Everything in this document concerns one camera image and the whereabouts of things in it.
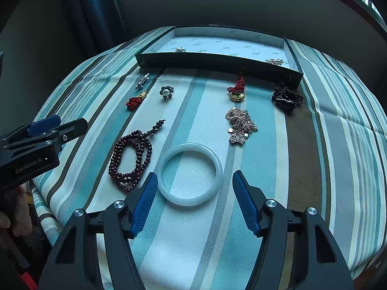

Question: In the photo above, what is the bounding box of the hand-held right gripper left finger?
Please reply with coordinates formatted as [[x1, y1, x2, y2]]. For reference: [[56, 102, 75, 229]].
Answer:
[[39, 172, 159, 290]]

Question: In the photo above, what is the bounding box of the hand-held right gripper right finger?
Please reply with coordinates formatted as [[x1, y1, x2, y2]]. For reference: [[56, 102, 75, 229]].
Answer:
[[232, 170, 356, 290]]

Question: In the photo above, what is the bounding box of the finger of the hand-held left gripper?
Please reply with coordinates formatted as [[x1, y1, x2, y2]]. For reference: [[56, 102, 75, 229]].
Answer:
[[3, 118, 89, 151], [6, 115, 61, 141]]

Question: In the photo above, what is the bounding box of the pale jade bangle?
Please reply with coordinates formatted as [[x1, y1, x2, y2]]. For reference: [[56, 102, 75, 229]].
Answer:
[[156, 143, 223, 207]]

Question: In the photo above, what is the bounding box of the dark red bead bracelet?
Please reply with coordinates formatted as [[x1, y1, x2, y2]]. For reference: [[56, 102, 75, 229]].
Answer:
[[108, 119, 166, 193]]

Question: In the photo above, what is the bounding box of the red knot gold ingot charm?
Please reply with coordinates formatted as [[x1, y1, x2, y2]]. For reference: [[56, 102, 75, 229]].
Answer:
[[126, 91, 148, 110], [227, 68, 247, 102]]

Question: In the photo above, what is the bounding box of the silver chain necklace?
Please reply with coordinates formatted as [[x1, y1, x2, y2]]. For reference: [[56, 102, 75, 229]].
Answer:
[[225, 107, 258, 145]]

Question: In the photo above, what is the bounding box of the silver hair clip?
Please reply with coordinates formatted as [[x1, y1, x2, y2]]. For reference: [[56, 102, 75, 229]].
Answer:
[[134, 73, 150, 90]]

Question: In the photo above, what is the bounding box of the black gourd pendant with cord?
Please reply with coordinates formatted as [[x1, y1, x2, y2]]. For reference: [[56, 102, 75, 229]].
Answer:
[[270, 80, 304, 111]]

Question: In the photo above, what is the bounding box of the dark green jewelry box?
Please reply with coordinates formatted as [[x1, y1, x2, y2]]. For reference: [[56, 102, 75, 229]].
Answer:
[[134, 26, 304, 89]]

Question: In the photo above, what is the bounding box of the person's left hand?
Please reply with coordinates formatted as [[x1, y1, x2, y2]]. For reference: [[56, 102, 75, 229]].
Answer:
[[0, 185, 34, 238]]

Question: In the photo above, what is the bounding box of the teal striped cloth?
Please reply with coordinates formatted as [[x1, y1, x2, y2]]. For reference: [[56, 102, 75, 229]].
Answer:
[[30, 26, 387, 290]]

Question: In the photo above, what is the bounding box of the red plastic piece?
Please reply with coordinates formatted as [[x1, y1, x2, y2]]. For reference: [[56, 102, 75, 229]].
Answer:
[[18, 270, 38, 290]]

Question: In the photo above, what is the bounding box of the dark blue curtain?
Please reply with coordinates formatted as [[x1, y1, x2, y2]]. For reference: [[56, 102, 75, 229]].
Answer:
[[60, 0, 127, 61]]

